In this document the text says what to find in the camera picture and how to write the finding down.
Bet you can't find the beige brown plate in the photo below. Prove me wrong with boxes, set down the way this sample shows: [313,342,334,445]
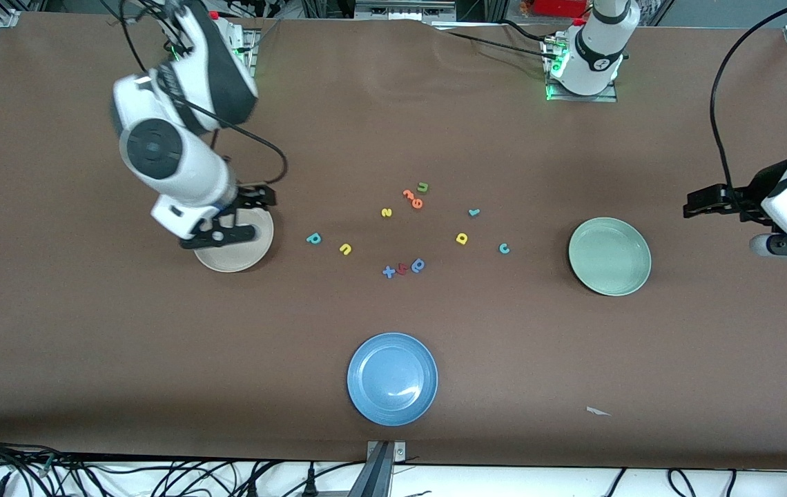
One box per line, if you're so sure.
[193,206,275,273]

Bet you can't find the pale green plate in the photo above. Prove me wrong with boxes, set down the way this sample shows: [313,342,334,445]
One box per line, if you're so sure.
[568,217,652,298]

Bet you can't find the brown paper table cover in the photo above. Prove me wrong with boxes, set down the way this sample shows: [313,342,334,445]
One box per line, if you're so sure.
[0,12,787,471]

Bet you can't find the blue plate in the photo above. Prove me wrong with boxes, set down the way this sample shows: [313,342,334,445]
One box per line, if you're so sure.
[347,332,439,427]

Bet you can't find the grey metal box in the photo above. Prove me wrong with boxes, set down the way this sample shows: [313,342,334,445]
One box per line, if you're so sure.
[356,0,456,21]

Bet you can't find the red box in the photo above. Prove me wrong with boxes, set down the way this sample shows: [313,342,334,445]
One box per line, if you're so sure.
[530,0,591,18]

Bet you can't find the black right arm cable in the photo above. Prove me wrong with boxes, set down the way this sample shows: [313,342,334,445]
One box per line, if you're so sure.
[121,0,289,188]

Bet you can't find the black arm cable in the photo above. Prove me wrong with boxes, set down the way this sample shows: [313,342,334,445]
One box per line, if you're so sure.
[121,0,289,188]
[710,0,787,208]

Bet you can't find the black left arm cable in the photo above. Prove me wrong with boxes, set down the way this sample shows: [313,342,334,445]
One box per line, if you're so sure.
[710,0,787,208]

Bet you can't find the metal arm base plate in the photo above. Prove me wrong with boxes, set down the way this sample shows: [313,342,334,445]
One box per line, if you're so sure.
[226,26,257,77]
[543,35,619,103]

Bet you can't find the black base power cable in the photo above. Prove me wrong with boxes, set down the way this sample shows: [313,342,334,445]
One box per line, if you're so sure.
[431,19,560,63]

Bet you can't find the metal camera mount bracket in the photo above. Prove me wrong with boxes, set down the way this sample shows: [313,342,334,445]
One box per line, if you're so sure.
[349,440,407,497]

